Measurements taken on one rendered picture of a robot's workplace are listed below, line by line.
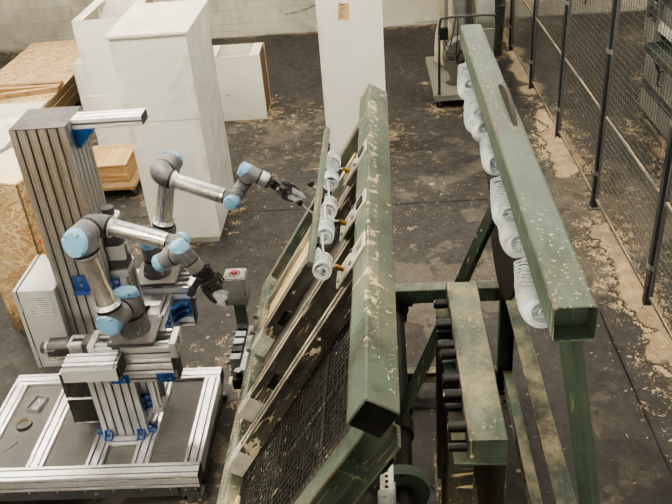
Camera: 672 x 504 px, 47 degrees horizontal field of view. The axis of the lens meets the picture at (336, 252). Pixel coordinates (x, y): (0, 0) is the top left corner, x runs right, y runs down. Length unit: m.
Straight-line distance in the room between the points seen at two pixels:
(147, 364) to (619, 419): 2.62
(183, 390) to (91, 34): 4.14
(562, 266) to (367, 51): 5.53
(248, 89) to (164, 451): 5.17
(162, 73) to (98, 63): 2.06
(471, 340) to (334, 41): 5.22
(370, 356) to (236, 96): 6.92
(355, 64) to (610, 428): 4.08
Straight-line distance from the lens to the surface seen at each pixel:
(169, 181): 3.88
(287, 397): 2.92
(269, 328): 3.66
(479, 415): 2.09
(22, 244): 5.34
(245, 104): 8.80
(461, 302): 2.47
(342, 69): 7.34
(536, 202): 2.19
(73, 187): 3.70
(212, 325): 5.55
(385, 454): 2.09
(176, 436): 4.47
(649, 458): 4.62
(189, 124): 6.06
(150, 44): 5.91
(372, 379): 1.98
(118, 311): 3.62
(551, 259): 1.95
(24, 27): 12.76
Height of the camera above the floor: 3.24
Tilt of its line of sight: 32 degrees down
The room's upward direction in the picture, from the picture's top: 5 degrees counter-clockwise
